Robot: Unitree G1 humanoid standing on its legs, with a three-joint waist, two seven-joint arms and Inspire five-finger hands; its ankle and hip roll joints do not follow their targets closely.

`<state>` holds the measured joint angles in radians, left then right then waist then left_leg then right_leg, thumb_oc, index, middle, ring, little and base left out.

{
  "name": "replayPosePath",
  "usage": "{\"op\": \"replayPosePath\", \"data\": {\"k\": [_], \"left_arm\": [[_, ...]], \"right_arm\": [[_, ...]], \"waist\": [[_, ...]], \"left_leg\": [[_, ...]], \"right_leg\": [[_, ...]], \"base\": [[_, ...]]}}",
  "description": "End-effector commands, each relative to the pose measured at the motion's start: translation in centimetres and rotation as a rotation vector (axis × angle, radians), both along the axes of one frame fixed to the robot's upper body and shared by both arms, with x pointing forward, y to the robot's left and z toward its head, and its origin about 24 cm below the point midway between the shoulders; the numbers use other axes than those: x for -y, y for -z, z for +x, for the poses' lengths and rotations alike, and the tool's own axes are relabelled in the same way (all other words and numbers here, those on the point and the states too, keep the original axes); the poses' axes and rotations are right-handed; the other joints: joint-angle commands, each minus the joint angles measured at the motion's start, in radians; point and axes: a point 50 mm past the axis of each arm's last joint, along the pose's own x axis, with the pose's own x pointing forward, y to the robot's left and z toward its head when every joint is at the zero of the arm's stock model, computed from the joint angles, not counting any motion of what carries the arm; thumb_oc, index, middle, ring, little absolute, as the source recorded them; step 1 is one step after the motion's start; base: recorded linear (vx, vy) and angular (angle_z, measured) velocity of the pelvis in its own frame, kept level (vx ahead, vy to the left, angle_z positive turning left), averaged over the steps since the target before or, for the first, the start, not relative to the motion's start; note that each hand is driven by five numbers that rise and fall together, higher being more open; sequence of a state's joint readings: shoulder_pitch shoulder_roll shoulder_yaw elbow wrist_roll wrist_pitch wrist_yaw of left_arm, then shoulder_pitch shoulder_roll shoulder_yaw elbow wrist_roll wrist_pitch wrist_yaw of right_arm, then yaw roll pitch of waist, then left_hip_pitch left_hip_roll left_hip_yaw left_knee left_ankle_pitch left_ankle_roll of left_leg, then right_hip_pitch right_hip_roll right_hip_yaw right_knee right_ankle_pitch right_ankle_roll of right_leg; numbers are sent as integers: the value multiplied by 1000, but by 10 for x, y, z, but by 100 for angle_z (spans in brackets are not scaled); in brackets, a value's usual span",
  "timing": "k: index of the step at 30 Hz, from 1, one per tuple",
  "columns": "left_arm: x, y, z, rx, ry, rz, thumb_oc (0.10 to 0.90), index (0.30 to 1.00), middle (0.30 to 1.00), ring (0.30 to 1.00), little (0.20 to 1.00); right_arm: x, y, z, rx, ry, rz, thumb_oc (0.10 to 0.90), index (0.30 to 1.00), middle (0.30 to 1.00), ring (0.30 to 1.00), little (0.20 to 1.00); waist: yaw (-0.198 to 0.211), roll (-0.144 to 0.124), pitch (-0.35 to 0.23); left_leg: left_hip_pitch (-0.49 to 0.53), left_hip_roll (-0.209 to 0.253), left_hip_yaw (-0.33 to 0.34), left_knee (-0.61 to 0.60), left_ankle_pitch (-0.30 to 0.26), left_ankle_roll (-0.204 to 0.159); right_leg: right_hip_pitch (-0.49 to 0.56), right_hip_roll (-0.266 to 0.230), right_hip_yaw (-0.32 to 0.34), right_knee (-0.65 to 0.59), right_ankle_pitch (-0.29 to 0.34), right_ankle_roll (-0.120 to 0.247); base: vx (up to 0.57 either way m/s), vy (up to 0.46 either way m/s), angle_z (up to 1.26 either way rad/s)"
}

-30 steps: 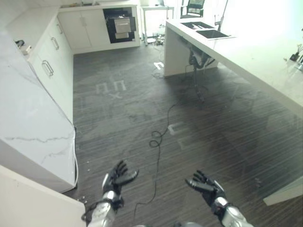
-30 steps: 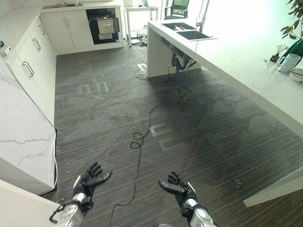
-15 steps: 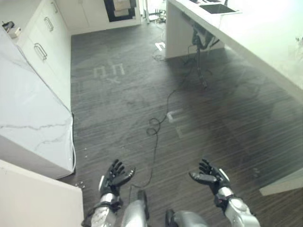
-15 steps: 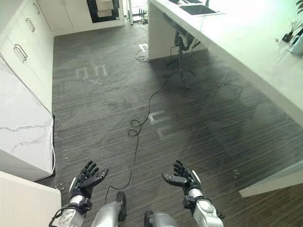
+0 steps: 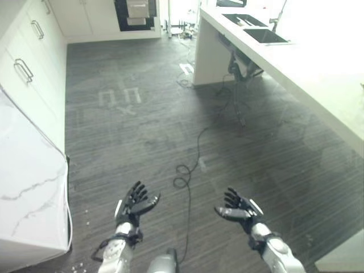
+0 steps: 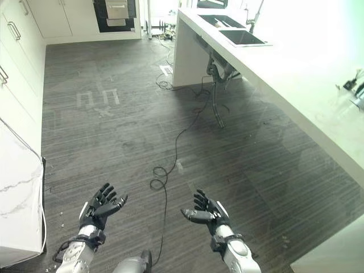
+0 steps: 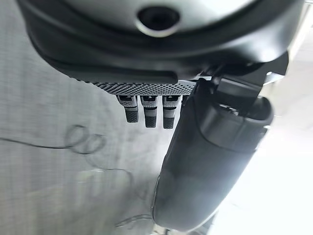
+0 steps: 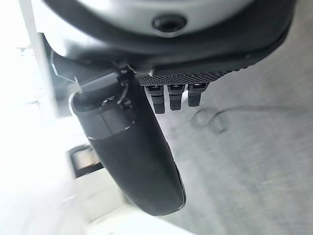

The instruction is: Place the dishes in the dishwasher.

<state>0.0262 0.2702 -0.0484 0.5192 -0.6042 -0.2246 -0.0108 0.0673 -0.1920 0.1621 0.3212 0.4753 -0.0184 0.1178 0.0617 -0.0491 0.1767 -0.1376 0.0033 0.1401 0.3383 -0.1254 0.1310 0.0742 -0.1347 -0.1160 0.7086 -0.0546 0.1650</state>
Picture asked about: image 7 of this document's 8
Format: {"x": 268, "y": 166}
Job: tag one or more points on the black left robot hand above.
{"x": 156, "y": 58}

